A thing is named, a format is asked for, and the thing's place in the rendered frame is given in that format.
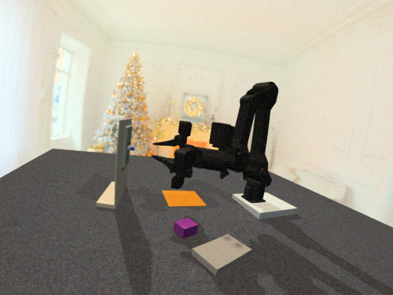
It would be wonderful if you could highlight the purple cube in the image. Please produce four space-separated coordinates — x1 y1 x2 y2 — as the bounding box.
173 218 198 239

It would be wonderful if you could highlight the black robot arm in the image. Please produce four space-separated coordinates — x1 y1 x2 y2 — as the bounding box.
173 82 278 203

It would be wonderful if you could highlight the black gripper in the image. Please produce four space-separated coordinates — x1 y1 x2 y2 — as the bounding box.
151 120 208 189

